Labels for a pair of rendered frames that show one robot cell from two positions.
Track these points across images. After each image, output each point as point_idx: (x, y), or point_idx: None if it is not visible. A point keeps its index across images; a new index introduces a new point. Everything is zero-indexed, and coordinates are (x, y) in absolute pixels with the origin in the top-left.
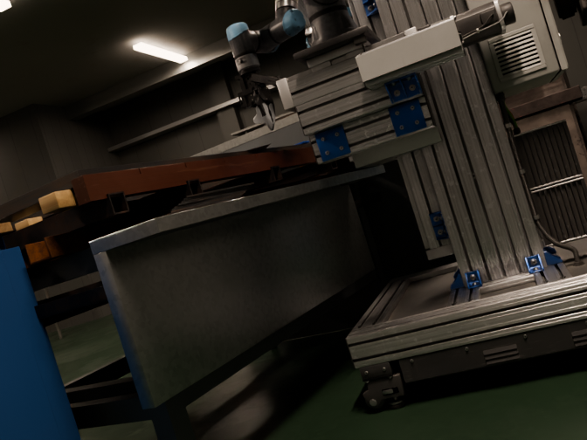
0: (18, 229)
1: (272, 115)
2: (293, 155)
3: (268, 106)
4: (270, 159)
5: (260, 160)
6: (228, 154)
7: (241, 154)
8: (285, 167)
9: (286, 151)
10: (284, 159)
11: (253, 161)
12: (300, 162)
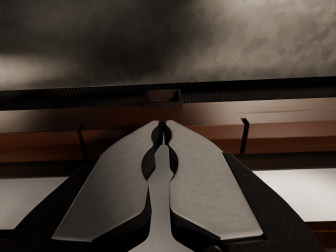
0: None
1: (133, 150)
2: (30, 121)
3: (143, 211)
4: (169, 116)
5: (221, 114)
6: (323, 165)
7: (253, 162)
8: (108, 106)
9: (55, 128)
10: (94, 116)
11: (258, 113)
12: (17, 112)
